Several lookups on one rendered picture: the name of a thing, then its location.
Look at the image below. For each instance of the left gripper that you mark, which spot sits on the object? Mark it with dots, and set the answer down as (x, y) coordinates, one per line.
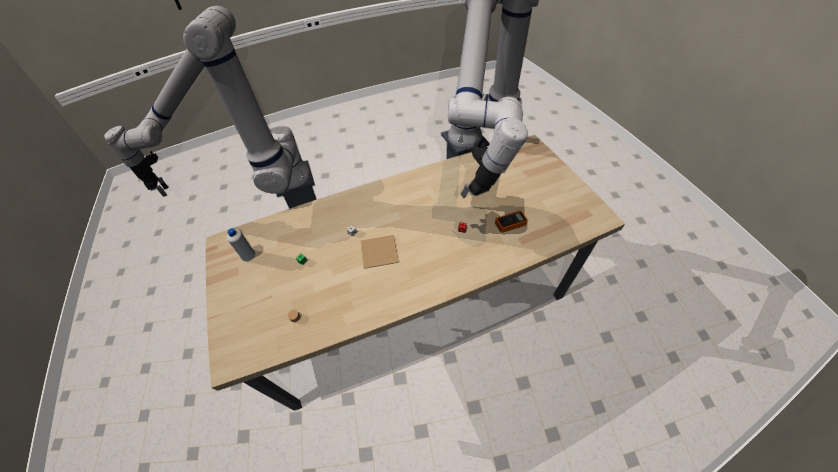
(486, 175)

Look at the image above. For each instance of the brown square mat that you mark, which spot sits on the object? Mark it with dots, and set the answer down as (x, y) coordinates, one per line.
(379, 251)

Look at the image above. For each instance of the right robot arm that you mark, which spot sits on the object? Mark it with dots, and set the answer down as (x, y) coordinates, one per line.
(208, 37)

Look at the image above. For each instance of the orange digital multimeter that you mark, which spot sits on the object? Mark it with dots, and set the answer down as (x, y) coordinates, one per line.
(511, 221)

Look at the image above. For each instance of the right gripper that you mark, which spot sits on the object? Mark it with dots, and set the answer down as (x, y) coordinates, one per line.
(143, 171)

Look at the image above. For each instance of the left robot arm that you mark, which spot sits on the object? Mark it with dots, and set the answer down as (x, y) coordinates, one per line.
(469, 108)

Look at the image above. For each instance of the grey plastic bottle with blue cap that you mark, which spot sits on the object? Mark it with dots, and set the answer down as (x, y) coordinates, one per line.
(240, 244)

